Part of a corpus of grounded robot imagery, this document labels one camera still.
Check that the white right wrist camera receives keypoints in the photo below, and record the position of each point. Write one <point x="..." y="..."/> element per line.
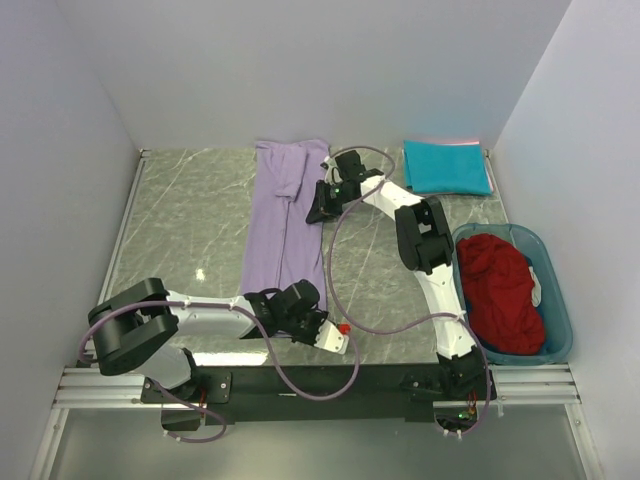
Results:
<point x="332" y="172"/>

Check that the folded teal t-shirt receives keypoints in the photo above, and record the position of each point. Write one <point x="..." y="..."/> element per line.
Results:
<point x="428" y="168"/>

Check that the purple t-shirt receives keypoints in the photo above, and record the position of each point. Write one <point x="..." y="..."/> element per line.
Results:
<point x="281" y="247"/>

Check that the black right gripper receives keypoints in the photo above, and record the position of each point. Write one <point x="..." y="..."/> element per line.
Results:
<point x="321" y="211"/>

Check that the aluminium frame rail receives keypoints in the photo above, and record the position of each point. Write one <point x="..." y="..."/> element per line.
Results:
<point x="81" y="388"/>

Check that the red t-shirt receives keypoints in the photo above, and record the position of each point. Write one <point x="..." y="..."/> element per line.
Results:
<point x="497" y="285"/>

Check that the blue plastic laundry basket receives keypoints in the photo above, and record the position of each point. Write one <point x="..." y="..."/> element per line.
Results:
<point x="559" y="334"/>

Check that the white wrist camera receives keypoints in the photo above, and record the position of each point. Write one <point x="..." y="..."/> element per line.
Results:
<point x="330" y="339"/>
<point x="332" y="172"/>

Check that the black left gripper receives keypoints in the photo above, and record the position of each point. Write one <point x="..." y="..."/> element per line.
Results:
<point x="311" y="340"/>

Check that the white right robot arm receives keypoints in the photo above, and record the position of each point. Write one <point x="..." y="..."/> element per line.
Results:
<point x="425" y="248"/>

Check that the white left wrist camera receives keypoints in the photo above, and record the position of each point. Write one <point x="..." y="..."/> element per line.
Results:
<point x="330" y="339"/>

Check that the white cloth in basket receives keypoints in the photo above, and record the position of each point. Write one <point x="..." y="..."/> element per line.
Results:
<point x="536" y="292"/>

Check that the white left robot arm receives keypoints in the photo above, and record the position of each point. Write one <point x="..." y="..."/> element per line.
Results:
<point x="137" y="324"/>

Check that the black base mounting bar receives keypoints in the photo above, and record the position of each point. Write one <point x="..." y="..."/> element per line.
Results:
<point x="406" y="391"/>

